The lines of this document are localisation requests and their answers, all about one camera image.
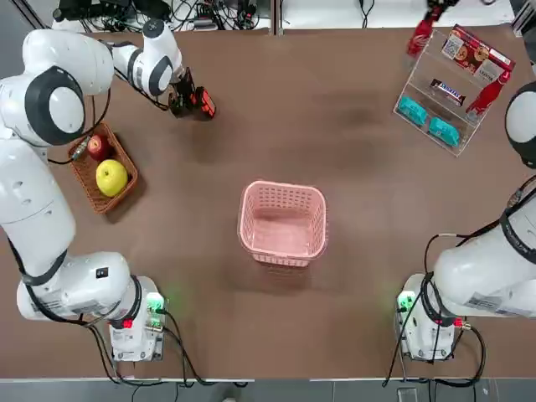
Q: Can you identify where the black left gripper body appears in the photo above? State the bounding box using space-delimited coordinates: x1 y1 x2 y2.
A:
171 68 198 102

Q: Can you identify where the orange black barcode scanner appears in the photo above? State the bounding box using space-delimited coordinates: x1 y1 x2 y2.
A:
168 85 218 123

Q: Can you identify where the red Coca-Cola bottle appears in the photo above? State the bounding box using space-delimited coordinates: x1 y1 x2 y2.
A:
406 16 435 58
466 69 513 116

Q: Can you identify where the brown wicker basket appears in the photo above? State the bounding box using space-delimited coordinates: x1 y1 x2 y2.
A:
67 121 139 215

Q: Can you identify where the pink plastic basket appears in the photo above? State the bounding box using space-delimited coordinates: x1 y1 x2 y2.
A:
237 180 329 268

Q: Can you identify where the red cookie box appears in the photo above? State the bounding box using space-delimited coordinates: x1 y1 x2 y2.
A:
441 23 517 80

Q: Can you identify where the Snickers bar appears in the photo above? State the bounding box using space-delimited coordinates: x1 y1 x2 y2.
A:
430 78 467 106

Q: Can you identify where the clear acrylic shelf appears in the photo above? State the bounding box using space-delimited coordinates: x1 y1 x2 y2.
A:
392 28 517 158

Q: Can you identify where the red apple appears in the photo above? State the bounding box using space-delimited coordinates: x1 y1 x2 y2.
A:
86 133 111 162

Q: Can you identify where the yellow pear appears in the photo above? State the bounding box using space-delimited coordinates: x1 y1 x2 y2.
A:
95 159 129 198

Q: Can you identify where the teal snack packet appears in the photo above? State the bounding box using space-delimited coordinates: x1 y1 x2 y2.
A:
397 95 429 127
427 116 462 149

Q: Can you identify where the aluminium frame post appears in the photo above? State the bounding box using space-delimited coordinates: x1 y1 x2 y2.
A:
271 0 283 37

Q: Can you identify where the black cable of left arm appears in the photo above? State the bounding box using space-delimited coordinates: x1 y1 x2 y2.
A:
163 309 253 387

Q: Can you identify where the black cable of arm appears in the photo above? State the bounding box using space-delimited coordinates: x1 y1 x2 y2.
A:
435 320 487 387
163 309 253 387

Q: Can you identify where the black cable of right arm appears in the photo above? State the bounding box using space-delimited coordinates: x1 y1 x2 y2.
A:
435 320 487 387

